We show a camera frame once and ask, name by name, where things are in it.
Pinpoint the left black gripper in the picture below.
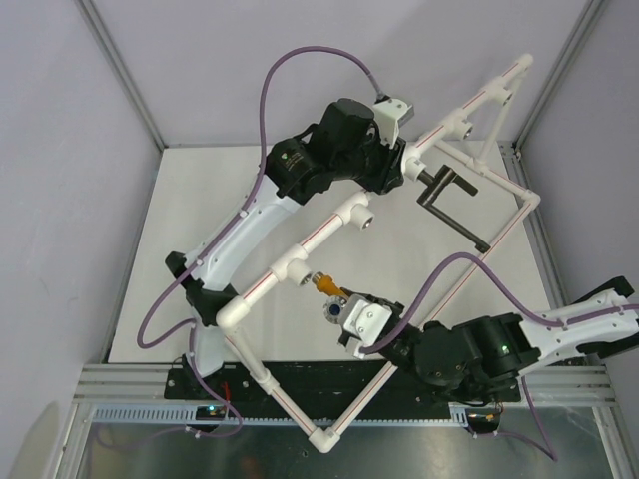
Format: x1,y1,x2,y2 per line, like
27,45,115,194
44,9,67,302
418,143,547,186
331,122,403,193

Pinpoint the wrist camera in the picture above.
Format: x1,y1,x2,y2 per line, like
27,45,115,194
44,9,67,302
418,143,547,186
372,98,414,148
339,294,392,359

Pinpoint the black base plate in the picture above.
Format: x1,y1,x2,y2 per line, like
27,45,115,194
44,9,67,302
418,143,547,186
164,358,523,425

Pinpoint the aluminium frame rail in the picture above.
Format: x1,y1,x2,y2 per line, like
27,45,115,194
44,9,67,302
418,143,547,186
73,364,617,408

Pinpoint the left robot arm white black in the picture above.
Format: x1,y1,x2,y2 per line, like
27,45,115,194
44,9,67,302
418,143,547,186
165,98,413,398

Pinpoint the white PVC pipe frame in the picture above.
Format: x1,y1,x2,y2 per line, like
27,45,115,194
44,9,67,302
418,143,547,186
219,54,540,453

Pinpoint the white slotted cable duct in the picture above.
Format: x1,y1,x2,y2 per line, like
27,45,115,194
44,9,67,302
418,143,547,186
93,404,500,427

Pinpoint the gold faucet with chrome knob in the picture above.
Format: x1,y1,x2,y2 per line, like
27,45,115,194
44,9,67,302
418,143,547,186
312,271,348,324

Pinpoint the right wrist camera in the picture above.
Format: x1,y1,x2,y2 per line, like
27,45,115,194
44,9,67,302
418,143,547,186
339,294,392,359

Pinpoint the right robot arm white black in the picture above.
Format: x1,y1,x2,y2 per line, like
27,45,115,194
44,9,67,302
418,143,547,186
378,276,638,406

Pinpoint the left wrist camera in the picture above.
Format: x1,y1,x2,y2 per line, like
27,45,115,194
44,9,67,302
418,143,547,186
372,98,414,148

